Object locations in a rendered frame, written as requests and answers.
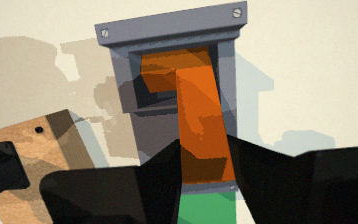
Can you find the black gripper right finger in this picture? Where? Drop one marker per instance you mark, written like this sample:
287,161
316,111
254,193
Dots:
286,189

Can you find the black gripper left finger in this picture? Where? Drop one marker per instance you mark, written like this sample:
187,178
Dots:
150,193

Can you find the orange l-shaped part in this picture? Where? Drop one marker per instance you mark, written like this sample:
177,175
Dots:
205,153

